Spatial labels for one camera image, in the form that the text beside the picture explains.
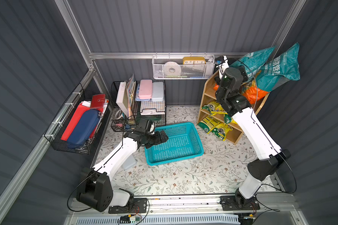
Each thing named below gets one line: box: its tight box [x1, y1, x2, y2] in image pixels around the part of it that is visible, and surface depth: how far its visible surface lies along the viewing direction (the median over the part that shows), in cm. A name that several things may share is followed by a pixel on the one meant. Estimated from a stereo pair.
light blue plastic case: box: [121, 153, 138, 171], surface depth 88 cm
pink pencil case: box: [138, 79, 153, 100], surface depth 98 cm
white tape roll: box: [163, 61, 182, 77], surface depth 86 cm
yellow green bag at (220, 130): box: [210, 123, 232, 142], surface depth 101 cm
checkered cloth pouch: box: [139, 100, 166, 116], surface depth 95 cm
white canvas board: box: [116, 81, 130, 118], surface depth 93 cm
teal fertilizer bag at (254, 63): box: [229, 46, 277, 82], surface depth 64 cm
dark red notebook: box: [90, 93, 106, 110], surface depth 80 cm
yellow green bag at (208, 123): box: [198, 115, 223, 135], surface depth 107 cm
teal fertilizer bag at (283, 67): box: [256, 42, 301, 93], surface depth 65 cm
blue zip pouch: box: [67, 109, 100, 148], surface depth 69 cm
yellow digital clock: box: [182, 56, 207, 65], surface depth 89 cm
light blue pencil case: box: [151, 81, 164, 102], surface depth 99 cm
